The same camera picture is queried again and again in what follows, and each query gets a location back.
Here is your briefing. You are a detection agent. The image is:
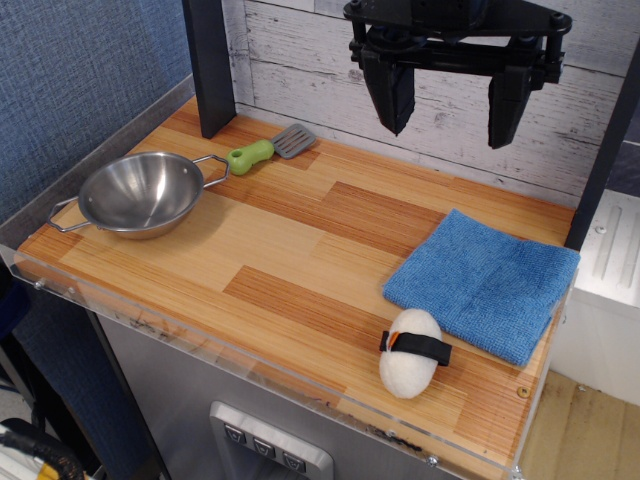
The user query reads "yellow black object bottom-left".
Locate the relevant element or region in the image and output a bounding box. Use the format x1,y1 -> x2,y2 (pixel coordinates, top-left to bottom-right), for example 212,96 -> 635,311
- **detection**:
1,426 -> 89,479

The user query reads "dark right vertical post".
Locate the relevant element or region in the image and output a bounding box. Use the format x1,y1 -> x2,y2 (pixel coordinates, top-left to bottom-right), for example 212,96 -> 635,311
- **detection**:
565,48 -> 639,250

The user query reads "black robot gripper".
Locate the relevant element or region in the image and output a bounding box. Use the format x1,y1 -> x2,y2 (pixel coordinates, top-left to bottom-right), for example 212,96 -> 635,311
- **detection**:
343,1 -> 573,149

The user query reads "blue folded cloth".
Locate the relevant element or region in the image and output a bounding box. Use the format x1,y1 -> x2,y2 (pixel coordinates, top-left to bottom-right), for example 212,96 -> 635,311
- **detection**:
383,210 -> 580,366

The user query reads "stainless steel cabinet front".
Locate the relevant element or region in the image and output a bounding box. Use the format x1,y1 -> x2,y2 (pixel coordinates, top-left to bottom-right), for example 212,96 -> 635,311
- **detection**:
100,316 -> 508,479

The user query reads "steel two-handled bowl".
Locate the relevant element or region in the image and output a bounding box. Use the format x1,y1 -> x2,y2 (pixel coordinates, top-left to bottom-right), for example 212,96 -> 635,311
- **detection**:
47,152 -> 230,240

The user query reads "white plush sushi toy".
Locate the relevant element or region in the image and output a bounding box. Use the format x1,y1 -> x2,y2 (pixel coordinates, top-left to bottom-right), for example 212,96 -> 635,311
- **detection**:
379,309 -> 452,399

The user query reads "white ribbed appliance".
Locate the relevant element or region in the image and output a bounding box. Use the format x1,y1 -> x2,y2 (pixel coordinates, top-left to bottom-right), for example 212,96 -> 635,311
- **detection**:
551,190 -> 639,405

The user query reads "clear acrylic edge guard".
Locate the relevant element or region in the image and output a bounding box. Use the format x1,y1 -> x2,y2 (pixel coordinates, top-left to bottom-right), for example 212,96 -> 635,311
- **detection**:
2,241 -> 528,479

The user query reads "green handled grey spatula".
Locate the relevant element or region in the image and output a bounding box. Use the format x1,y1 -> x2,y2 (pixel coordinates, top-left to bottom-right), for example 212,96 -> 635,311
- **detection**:
226,124 -> 316,176

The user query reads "silver button control panel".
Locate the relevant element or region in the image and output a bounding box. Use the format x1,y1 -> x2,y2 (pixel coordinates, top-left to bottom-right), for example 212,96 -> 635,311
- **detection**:
209,401 -> 334,479

